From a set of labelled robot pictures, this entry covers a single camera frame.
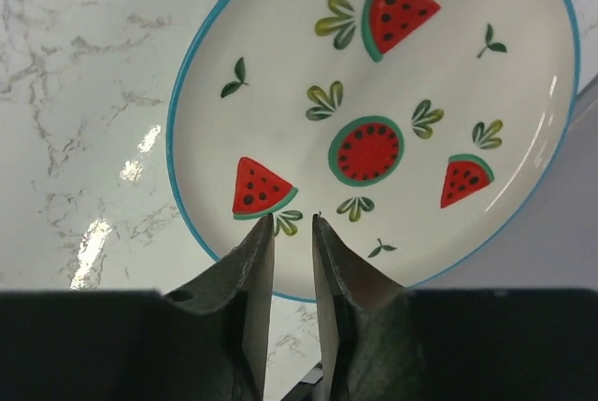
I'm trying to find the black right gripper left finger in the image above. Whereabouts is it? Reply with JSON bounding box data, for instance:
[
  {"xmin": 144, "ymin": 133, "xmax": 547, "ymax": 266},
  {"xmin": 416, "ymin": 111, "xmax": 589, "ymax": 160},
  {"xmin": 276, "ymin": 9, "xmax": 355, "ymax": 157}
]
[{"xmin": 164, "ymin": 214, "xmax": 275, "ymax": 400}]

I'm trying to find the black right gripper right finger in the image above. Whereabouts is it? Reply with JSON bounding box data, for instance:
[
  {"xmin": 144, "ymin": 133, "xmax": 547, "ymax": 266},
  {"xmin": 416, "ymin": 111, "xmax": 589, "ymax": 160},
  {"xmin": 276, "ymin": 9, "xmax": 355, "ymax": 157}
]
[{"xmin": 312, "ymin": 214, "xmax": 425, "ymax": 400}]

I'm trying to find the watermelon pattern plate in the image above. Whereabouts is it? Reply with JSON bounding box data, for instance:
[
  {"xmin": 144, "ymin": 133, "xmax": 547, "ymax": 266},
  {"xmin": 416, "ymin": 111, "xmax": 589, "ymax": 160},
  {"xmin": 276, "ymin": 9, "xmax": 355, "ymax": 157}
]
[{"xmin": 166, "ymin": 0, "xmax": 580, "ymax": 302}]

